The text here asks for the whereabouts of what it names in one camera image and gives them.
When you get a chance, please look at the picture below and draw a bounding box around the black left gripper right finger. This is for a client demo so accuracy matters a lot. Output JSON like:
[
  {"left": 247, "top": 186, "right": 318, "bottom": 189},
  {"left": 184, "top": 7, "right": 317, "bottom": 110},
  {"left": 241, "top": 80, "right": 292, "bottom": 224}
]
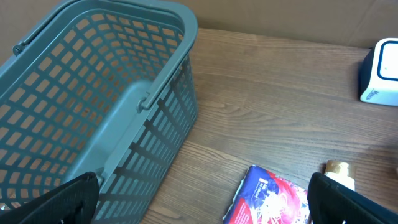
[{"left": 307, "top": 172, "right": 397, "bottom": 224}]

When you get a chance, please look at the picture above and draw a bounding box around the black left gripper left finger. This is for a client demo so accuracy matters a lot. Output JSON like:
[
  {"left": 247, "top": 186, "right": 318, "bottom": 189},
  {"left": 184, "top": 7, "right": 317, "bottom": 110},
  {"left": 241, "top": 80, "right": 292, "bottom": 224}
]
[{"left": 1, "top": 172, "right": 100, "bottom": 224}]

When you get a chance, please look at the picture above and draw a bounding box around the white bamboo print tube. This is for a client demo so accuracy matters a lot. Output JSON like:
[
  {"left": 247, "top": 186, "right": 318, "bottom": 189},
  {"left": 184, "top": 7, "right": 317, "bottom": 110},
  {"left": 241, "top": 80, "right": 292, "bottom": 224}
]
[{"left": 324, "top": 160, "right": 356, "bottom": 191}]

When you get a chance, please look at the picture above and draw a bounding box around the red purple pad pack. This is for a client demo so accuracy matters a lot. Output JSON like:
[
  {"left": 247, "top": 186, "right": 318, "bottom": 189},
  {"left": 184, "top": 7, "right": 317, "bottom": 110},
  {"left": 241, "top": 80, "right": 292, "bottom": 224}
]
[{"left": 223, "top": 165, "right": 311, "bottom": 224}]

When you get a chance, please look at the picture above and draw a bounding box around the white barcode scanner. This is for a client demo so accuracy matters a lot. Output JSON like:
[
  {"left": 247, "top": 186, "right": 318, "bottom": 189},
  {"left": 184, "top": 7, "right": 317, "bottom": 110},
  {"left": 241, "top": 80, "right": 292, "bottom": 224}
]
[{"left": 358, "top": 38, "right": 397, "bottom": 106}]

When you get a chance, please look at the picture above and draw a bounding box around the grey plastic basket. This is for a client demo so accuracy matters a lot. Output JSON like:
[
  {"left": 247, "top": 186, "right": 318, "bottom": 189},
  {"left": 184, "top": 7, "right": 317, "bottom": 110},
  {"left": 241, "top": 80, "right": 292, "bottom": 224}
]
[{"left": 1, "top": 0, "right": 198, "bottom": 223}]

